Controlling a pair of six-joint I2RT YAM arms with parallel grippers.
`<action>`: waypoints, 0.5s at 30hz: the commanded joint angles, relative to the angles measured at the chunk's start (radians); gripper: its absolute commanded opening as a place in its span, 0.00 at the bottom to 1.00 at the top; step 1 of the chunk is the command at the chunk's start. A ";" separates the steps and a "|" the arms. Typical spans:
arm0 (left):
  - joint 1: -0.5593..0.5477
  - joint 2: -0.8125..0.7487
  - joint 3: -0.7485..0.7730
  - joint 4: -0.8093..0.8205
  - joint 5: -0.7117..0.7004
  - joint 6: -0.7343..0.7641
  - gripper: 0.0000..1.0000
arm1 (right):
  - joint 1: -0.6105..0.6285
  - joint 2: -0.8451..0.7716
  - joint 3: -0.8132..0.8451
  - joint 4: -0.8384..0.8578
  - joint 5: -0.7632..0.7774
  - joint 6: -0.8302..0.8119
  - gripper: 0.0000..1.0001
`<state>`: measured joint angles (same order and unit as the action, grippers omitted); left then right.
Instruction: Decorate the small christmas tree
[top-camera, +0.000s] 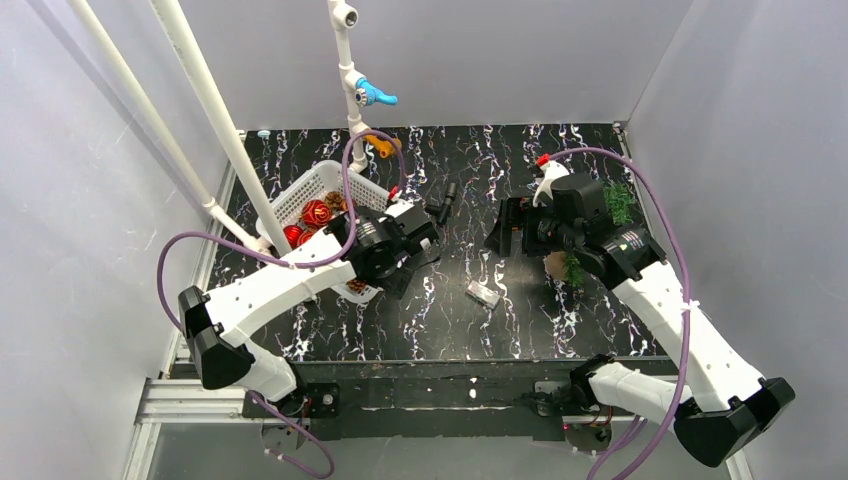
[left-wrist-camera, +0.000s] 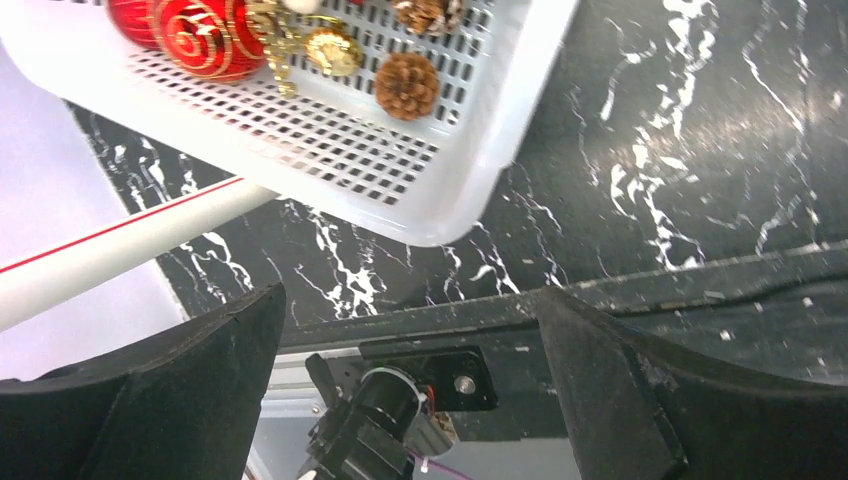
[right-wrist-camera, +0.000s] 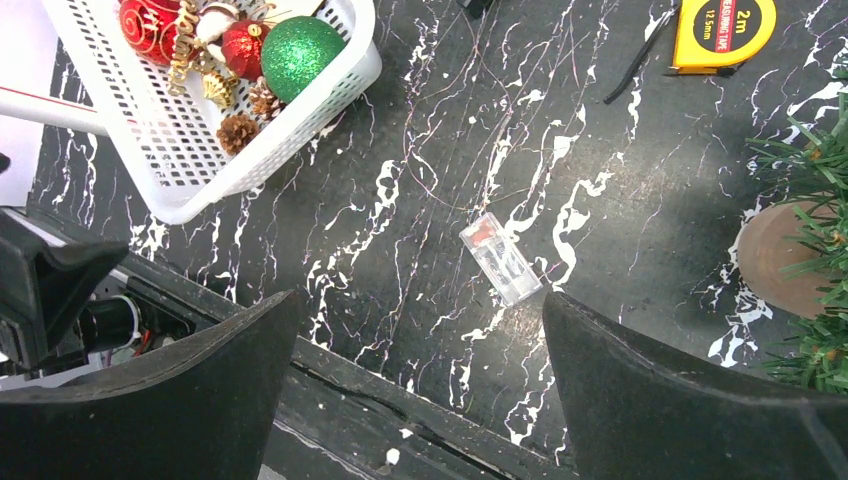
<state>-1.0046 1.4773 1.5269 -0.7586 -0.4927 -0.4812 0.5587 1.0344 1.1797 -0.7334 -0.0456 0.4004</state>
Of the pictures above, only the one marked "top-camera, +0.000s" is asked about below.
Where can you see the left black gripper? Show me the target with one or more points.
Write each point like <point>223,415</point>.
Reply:
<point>423,235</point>

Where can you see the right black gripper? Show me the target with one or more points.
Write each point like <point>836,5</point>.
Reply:
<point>515,225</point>

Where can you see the small green christmas tree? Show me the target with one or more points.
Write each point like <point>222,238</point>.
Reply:
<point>563,266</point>

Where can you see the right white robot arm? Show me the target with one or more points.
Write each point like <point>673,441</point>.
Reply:
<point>719,402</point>

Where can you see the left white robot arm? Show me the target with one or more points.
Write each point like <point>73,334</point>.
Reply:
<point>363,245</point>

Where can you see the black cylindrical marker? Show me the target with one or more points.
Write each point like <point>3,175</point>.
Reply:
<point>444,210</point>

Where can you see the orange pipe valve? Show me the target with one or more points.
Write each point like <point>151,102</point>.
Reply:
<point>385,148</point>

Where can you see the red patterned ornament ball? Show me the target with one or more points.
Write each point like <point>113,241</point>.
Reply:
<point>316,214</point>

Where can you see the red shiny ornament ball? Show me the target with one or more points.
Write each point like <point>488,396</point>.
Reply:
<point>292,234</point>

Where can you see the blue pipe valve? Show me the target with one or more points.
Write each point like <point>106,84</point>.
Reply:
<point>366,94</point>

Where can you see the white pvc pipe stand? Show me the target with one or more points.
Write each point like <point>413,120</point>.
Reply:
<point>343,17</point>

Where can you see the thick white diagonal pole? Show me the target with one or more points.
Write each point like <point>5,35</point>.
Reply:
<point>176,27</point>

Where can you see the thin white diagonal pole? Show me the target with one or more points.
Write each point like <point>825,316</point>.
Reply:
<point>187,173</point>

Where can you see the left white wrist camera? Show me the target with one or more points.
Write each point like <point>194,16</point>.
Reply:
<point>395,205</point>

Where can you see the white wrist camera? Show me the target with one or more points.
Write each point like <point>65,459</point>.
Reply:
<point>395,205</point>
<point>551,170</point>

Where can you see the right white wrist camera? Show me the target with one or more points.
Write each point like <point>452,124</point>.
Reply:
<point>551,170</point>

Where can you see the aluminium frame rail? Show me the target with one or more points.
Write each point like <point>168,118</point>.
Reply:
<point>182,431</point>

